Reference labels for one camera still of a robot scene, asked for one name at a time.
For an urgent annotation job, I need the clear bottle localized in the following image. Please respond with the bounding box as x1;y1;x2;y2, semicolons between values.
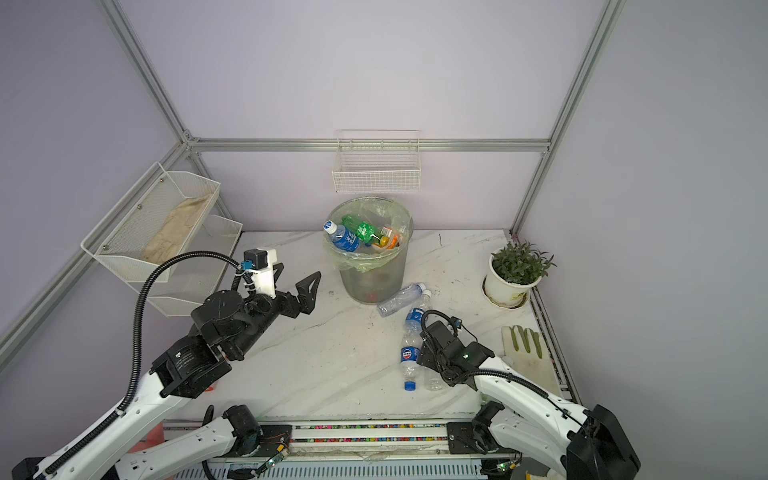
377;283;427;317

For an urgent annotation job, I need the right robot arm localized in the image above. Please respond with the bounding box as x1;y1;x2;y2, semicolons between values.
418;310;641;479

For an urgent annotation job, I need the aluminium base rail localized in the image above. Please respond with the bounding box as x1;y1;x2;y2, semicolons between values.
161;413;541;480

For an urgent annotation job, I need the beige cloth in shelf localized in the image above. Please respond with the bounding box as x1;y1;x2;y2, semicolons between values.
139;194;211;265

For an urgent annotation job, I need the pink watering can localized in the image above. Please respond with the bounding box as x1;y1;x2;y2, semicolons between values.
129;423;165;453

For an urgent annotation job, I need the grey bin with green liner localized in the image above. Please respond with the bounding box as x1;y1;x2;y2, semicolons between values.
323;196;414;304

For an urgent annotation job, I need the white green work glove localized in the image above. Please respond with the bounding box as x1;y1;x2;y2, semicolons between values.
501;325;561;395

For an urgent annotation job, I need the green soda bottle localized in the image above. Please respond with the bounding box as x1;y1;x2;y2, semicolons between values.
342;214;390;248

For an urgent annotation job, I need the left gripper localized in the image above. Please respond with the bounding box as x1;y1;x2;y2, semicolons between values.
227;270;319;359

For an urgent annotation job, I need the potted green plant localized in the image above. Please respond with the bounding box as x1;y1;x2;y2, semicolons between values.
483;241;556;309

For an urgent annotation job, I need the pepsi bottle blue cap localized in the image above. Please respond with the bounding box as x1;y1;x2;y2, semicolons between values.
400;331;422;392

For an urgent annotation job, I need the white two-tier mesh shelf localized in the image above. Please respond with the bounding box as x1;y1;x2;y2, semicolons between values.
81;163;242;317

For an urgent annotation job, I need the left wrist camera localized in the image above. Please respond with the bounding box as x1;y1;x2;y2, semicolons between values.
241;248;277;298

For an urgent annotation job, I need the white wire wall basket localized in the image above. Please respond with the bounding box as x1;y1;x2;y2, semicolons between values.
332;129;422;194

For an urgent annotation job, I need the blue label water bottle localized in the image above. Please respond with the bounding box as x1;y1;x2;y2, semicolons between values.
404;290;432;334

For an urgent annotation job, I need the orange label yellow cap bottle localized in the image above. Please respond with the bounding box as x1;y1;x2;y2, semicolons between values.
379;226;401;250

